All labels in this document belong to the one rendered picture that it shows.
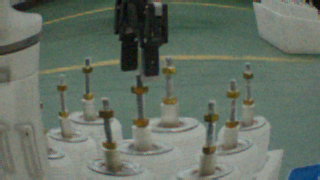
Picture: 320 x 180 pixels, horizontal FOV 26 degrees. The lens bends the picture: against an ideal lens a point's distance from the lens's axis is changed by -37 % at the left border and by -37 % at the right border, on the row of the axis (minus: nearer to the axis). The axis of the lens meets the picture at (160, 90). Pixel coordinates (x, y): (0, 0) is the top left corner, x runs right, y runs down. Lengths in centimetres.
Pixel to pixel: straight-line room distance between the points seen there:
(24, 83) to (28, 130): 5
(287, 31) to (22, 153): 272
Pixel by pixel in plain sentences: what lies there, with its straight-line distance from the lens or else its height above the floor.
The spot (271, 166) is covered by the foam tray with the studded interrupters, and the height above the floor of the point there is 18.
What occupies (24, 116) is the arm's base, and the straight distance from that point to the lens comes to 75.
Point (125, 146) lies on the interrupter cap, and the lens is 124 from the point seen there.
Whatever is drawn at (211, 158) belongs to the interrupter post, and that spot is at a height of 28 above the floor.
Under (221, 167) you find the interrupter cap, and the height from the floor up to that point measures 25.
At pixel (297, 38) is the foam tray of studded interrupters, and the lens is 344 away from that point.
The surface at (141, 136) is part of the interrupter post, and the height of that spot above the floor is 27.
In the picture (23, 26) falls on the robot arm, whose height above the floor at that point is 50.
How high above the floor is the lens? 58
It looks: 12 degrees down
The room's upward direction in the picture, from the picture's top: 2 degrees counter-clockwise
